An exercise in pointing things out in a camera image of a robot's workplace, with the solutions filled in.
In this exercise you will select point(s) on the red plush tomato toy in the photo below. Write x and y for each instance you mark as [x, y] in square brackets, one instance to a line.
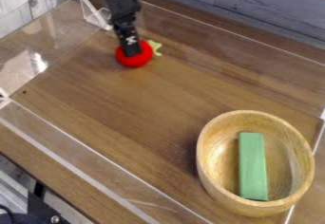
[150, 50]

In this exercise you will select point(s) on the clear acrylic front wall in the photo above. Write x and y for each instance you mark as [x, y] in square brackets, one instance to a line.
[107, 193]

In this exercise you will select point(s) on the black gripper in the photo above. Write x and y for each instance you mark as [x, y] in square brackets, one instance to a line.
[123, 15]

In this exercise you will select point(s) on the clear acrylic left wall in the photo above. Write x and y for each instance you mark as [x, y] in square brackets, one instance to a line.
[33, 47]

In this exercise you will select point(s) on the green rectangular block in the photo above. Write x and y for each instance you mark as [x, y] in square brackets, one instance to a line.
[251, 166]

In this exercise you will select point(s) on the clear acrylic back wall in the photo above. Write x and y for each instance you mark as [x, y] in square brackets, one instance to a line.
[213, 68]

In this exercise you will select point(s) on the clear acrylic corner bracket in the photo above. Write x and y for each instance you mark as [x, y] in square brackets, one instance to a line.
[98, 17]

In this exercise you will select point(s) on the clear acrylic wall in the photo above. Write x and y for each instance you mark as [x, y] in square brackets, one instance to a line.
[213, 68]
[33, 47]
[107, 193]

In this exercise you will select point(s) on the wooden bowl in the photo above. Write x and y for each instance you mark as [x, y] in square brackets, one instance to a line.
[288, 157]

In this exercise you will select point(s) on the black clamp with cable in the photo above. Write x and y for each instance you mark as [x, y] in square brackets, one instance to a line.
[39, 213]

